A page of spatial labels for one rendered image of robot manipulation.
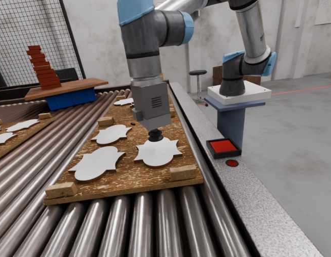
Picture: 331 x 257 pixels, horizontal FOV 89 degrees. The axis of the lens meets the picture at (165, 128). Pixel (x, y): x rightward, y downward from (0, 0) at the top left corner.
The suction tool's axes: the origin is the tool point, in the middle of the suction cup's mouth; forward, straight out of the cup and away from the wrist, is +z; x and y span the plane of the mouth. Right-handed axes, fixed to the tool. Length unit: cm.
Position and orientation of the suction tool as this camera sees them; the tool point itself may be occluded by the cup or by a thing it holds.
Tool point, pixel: (156, 137)
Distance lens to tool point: 46.8
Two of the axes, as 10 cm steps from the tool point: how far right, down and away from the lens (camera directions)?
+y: 4.6, 3.2, -8.3
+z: 1.1, 9.0, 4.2
